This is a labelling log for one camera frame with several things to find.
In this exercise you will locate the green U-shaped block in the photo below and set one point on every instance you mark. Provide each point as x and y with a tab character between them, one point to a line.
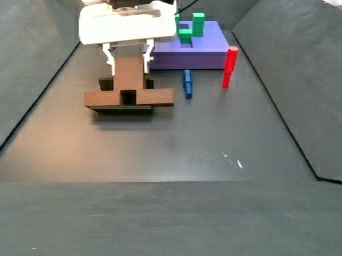
190	30

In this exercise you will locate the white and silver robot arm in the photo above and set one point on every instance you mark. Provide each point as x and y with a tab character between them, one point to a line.
128	3

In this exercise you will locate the purple base block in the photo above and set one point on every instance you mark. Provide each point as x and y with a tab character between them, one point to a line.
205	53

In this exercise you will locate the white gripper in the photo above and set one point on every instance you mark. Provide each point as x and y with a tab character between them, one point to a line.
145	22

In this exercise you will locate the blue peg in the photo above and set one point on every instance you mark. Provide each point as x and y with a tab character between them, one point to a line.
188	83

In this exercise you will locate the red peg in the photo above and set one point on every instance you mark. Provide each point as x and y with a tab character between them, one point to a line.
230	65

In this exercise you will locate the black angle fixture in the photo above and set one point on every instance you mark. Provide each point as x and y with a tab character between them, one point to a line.
122	108

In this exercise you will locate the brown T-shaped block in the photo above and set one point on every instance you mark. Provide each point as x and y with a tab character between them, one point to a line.
129	83

